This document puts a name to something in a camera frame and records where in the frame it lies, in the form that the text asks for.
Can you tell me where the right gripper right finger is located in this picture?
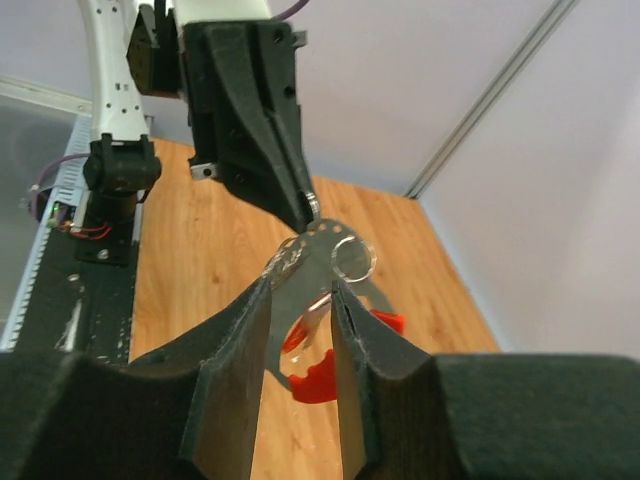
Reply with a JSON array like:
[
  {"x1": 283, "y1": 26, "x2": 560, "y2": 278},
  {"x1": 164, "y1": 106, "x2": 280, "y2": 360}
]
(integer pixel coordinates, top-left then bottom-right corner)
[{"x1": 331, "y1": 281, "x2": 639, "y2": 479}]

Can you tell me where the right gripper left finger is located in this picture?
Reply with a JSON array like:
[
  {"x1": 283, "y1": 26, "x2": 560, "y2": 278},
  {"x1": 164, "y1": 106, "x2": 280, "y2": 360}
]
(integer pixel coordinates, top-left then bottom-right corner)
[{"x1": 1, "y1": 278, "x2": 272, "y2": 479}]

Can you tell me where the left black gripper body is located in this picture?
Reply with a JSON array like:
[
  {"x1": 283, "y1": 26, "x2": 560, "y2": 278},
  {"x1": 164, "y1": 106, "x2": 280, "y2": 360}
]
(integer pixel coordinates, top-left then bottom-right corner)
[{"x1": 182, "y1": 20, "x2": 306, "y2": 200}]

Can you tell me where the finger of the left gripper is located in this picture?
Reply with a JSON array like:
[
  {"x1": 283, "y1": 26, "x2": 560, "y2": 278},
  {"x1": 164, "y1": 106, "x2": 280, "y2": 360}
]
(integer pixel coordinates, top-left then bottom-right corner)
[
  {"x1": 244, "y1": 20, "x2": 318, "y2": 223},
  {"x1": 205, "y1": 22, "x2": 310, "y2": 233}
]

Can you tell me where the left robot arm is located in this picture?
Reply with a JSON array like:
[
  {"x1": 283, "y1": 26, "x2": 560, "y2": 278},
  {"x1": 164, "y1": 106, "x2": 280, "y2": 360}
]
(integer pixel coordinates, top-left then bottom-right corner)
[{"x1": 71, "y1": 1, "x2": 321, "y2": 266}]

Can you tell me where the black mounting rail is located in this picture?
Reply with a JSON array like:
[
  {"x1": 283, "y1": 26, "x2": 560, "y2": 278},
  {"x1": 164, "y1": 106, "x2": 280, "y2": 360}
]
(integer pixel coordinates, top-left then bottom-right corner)
[{"x1": 0, "y1": 114, "x2": 156, "y2": 366}]

